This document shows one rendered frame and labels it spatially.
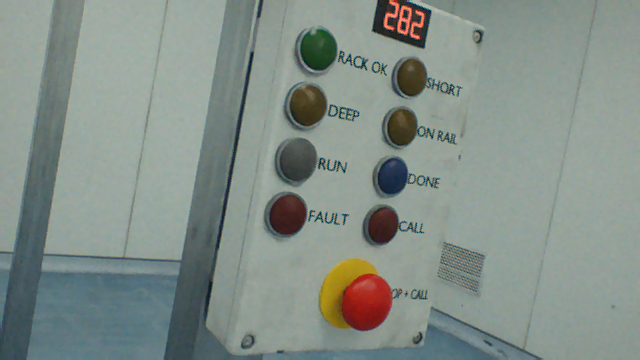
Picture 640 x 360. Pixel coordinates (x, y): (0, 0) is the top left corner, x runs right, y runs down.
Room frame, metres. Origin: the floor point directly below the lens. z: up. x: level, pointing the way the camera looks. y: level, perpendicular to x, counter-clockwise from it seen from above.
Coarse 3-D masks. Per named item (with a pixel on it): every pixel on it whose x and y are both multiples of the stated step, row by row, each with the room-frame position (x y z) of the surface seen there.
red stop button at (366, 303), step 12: (360, 276) 0.39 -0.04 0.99; (372, 276) 0.39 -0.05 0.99; (348, 288) 0.39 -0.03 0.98; (360, 288) 0.39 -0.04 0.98; (372, 288) 0.39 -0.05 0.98; (384, 288) 0.40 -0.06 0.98; (348, 300) 0.38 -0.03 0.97; (360, 300) 0.39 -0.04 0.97; (372, 300) 0.39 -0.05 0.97; (384, 300) 0.40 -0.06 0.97; (348, 312) 0.38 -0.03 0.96; (360, 312) 0.39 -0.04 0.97; (372, 312) 0.39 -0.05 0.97; (384, 312) 0.40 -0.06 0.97; (348, 324) 0.39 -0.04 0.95; (360, 324) 0.39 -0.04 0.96; (372, 324) 0.39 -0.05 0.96
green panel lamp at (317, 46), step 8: (312, 32) 0.37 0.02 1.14; (320, 32) 0.37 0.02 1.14; (304, 40) 0.37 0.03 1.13; (312, 40) 0.37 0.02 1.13; (320, 40) 0.37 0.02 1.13; (328, 40) 0.38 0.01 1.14; (304, 48) 0.37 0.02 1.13; (312, 48) 0.37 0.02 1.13; (320, 48) 0.37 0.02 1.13; (328, 48) 0.38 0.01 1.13; (336, 48) 0.38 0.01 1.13; (304, 56) 0.37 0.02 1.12; (312, 56) 0.37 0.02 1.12; (320, 56) 0.37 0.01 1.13; (328, 56) 0.38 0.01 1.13; (312, 64) 0.37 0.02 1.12; (320, 64) 0.38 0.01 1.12; (328, 64) 0.38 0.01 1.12
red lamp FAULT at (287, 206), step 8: (280, 200) 0.37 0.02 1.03; (288, 200) 0.37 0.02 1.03; (296, 200) 0.38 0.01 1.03; (272, 208) 0.37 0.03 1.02; (280, 208) 0.37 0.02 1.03; (288, 208) 0.37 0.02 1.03; (296, 208) 0.38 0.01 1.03; (304, 208) 0.38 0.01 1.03; (272, 216) 0.37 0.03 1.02; (280, 216) 0.37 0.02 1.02; (288, 216) 0.37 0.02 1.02; (296, 216) 0.38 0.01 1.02; (304, 216) 0.38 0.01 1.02; (272, 224) 0.37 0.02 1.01; (280, 224) 0.37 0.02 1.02; (288, 224) 0.37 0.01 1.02; (296, 224) 0.38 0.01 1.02; (280, 232) 0.37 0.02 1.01; (288, 232) 0.38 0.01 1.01
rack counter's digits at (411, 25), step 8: (392, 0) 0.41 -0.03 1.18; (392, 8) 0.41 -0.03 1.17; (400, 8) 0.41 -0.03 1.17; (408, 8) 0.41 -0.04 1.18; (384, 16) 0.40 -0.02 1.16; (392, 16) 0.41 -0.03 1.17; (400, 16) 0.41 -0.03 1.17; (408, 16) 0.42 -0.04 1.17; (416, 16) 0.42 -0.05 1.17; (424, 16) 0.42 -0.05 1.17; (384, 24) 0.40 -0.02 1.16; (392, 24) 0.41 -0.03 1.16; (400, 24) 0.41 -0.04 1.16; (408, 24) 0.42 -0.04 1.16; (416, 24) 0.42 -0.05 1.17; (400, 32) 0.41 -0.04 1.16; (408, 32) 0.42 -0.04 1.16; (416, 32) 0.42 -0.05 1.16
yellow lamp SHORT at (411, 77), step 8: (408, 64) 0.41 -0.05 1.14; (416, 64) 0.42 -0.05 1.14; (400, 72) 0.41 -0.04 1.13; (408, 72) 0.41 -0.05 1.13; (416, 72) 0.42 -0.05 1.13; (424, 72) 0.42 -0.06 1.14; (400, 80) 0.41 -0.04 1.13; (408, 80) 0.41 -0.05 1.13; (416, 80) 0.42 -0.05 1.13; (424, 80) 0.42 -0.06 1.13; (400, 88) 0.42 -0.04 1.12; (408, 88) 0.42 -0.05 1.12; (416, 88) 0.42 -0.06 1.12; (408, 96) 0.42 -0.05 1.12
